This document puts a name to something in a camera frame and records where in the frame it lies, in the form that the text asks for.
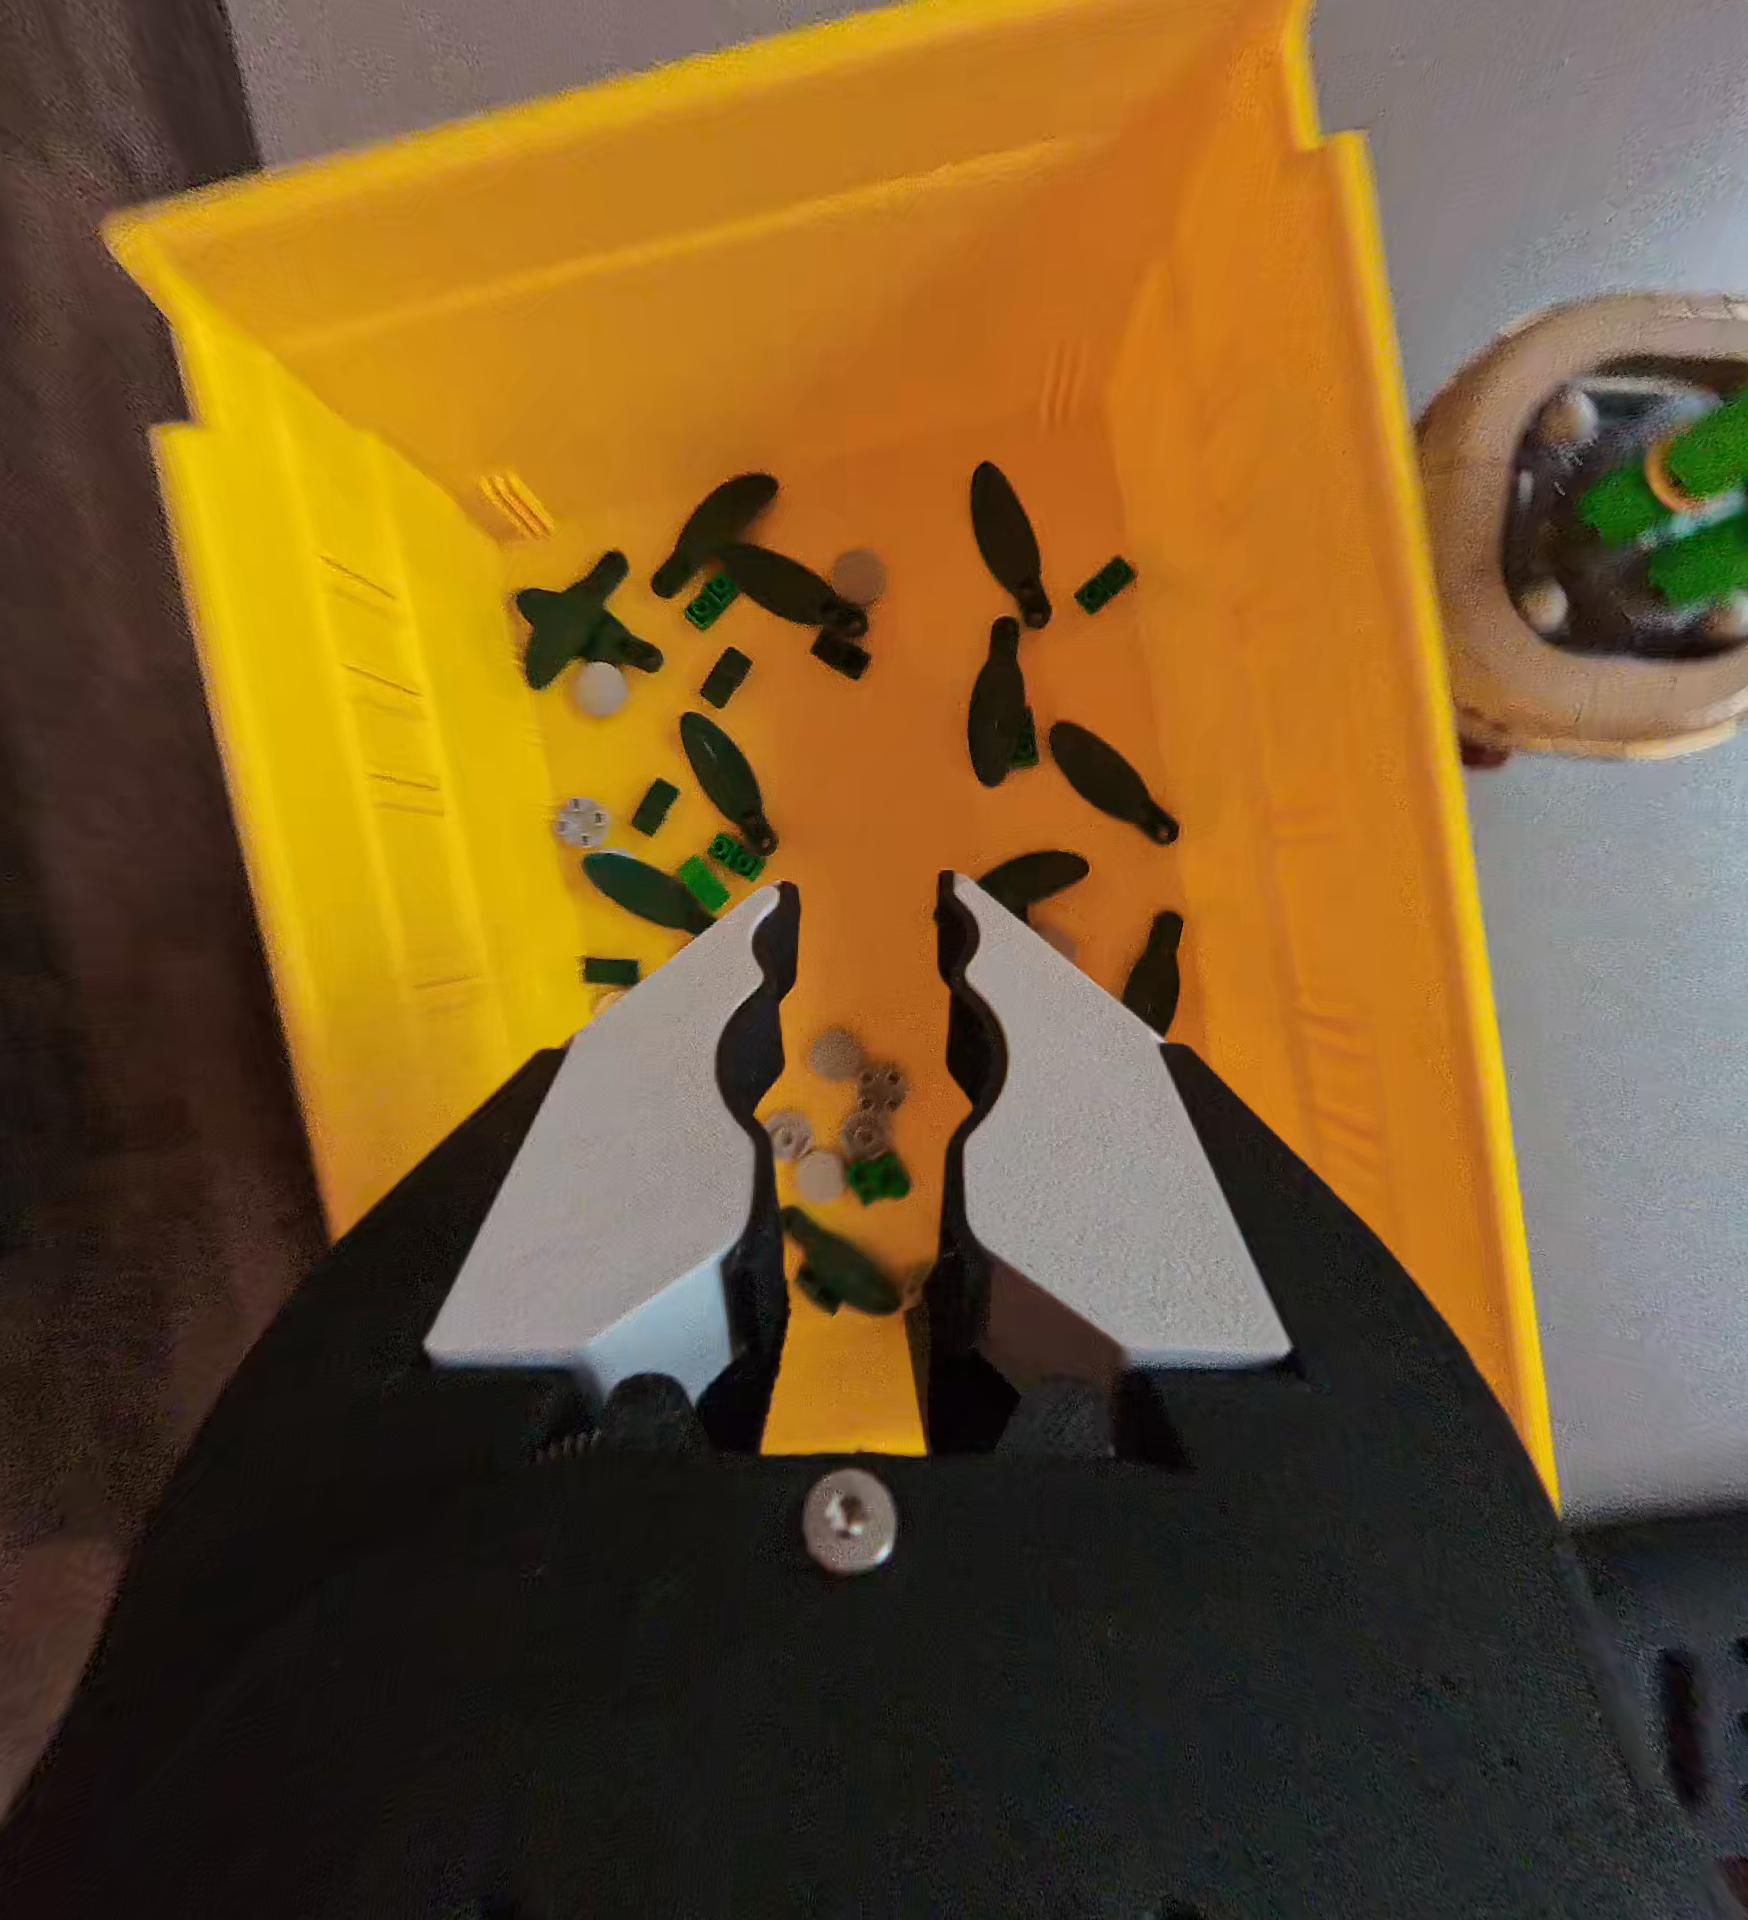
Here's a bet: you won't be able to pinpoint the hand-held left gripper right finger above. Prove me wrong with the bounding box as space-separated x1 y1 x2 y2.
926 871 1293 1450

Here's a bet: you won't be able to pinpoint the yellow plastic parts bin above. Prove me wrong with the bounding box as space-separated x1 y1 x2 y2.
100 0 1564 1509

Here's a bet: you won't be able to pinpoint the dark green leaves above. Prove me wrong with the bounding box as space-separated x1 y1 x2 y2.
514 460 1189 1319

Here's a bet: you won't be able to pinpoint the scattered grey round pieces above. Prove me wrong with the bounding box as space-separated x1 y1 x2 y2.
552 547 1077 1205

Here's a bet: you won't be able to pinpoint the black perforated mat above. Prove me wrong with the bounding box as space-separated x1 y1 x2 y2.
1572 1500 1748 1862

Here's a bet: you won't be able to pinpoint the green bamboo brick model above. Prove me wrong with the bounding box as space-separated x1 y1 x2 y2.
1413 291 1748 769

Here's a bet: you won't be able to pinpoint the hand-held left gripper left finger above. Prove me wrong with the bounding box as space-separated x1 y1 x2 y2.
426 882 803 1450

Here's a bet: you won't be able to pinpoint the small green plates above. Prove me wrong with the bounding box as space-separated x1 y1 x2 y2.
582 553 1141 1209

